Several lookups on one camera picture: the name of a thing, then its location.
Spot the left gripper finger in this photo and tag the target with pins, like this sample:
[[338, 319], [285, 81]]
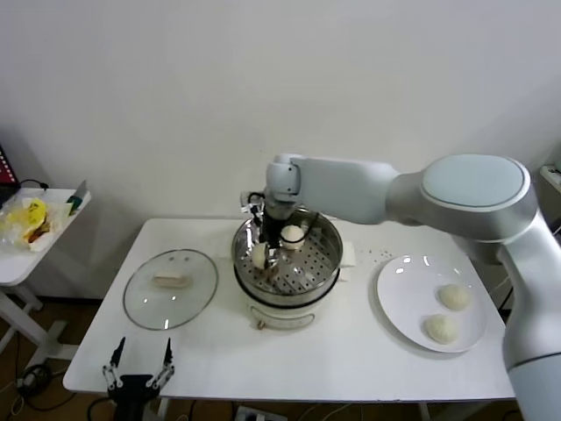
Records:
[[111, 373], [168, 368]]

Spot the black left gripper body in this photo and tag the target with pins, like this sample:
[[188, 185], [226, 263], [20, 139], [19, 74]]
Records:
[[131, 390]]

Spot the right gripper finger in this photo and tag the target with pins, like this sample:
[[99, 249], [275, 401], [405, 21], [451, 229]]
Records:
[[274, 259]]

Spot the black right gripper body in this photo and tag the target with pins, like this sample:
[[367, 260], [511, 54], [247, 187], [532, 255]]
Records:
[[272, 230]]

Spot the white steamed baozi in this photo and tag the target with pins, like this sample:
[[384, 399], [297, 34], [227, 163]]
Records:
[[455, 298], [258, 256], [291, 237], [440, 329]]

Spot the round glass pot lid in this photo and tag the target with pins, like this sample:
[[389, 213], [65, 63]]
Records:
[[144, 307]]

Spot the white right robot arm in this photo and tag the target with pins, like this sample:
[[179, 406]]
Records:
[[473, 193]]

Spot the stainless steel steamer basket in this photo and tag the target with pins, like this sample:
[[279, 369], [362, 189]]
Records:
[[307, 267]]

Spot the white table leg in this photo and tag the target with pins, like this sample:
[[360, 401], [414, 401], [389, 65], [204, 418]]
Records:
[[165, 410], [424, 412]]

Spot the round white plate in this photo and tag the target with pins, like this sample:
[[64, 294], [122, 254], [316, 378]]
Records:
[[403, 298]]

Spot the white side table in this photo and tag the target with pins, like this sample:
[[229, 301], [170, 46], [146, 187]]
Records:
[[26, 267]]

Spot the green and grey booklet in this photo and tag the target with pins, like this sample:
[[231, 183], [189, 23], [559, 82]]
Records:
[[75, 204]]

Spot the clear plastic bag yellow food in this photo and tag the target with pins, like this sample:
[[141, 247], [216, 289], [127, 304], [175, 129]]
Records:
[[30, 215]]

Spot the laptop with dark red screen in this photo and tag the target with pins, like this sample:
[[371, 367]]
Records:
[[5, 171]]

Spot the white shelf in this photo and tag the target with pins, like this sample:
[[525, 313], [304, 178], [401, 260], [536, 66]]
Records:
[[553, 180]]

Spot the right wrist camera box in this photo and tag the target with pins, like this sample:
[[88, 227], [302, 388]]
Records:
[[252, 204]]

